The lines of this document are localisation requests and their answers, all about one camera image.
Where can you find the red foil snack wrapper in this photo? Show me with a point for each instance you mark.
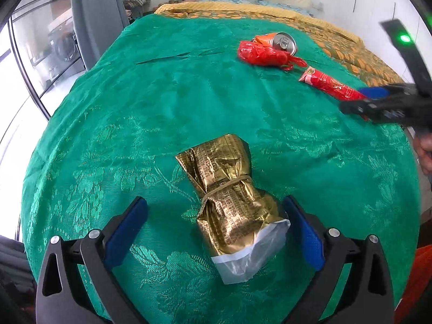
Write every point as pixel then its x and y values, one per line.
pixel 330 86

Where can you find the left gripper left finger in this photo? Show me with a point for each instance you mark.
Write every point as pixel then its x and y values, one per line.
pixel 76 282

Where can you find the orange red clothing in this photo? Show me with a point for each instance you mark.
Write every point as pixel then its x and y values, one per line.
pixel 415 304

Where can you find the gold foil wrapper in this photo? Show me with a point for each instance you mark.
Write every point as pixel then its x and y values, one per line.
pixel 243 225

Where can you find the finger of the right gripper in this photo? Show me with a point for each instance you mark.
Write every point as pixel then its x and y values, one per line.
pixel 374 93
pixel 356 107

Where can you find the right hand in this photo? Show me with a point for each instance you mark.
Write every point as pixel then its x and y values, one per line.
pixel 423 148

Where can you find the washing machine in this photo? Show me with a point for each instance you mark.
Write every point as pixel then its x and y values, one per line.
pixel 63 44

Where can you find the red crumpled plastic bag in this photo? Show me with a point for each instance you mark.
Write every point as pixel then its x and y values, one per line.
pixel 260 55

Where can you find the grey curtain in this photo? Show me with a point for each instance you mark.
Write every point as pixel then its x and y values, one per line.
pixel 97 24

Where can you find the orange soda can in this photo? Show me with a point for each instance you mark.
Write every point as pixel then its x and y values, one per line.
pixel 279 41

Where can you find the orange floral quilt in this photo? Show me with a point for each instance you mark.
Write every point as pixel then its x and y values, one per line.
pixel 342 46

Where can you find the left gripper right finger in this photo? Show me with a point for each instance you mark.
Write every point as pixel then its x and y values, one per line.
pixel 367 295

